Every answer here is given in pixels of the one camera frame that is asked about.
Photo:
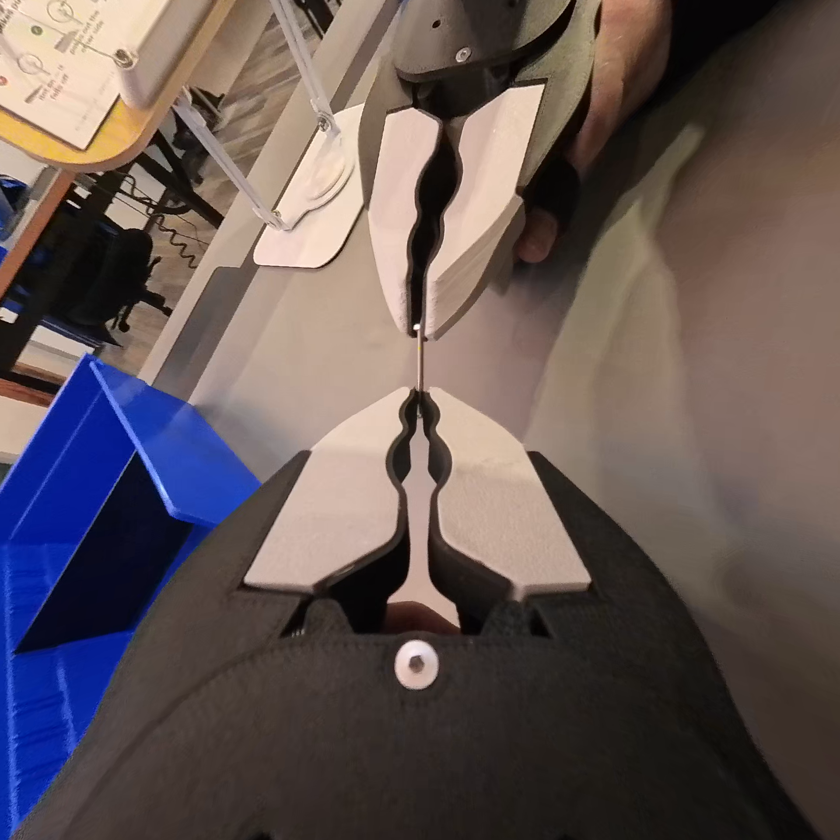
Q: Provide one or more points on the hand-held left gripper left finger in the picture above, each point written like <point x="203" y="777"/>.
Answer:
<point x="328" y="518"/>

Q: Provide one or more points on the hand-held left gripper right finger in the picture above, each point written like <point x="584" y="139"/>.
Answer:
<point x="508" y="518"/>

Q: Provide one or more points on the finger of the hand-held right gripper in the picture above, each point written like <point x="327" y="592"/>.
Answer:
<point x="397" y="210"/>
<point x="489" y="190"/>

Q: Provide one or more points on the thin metal rod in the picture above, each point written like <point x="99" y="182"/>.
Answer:
<point x="420" y="367"/>

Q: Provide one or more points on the grey desk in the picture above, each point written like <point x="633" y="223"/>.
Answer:
<point x="656" y="407"/>

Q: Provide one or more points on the person's right hand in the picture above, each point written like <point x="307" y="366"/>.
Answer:
<point x="630" y="65"/>

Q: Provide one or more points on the blue plastic bin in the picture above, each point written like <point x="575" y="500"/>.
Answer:
<point x="85" y="472"/>

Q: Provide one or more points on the wood-edged table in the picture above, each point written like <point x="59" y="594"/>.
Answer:
<point x="124" y="131"/>

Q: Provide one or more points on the black office chair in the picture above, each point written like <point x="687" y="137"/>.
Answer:
<point x="111" y="275"/>

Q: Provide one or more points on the white instruction panel box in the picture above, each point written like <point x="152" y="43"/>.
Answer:
<point x="59" y="72"/>

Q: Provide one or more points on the white stand with base plate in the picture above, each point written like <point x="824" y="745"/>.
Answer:
<point x="328" y="177"/>

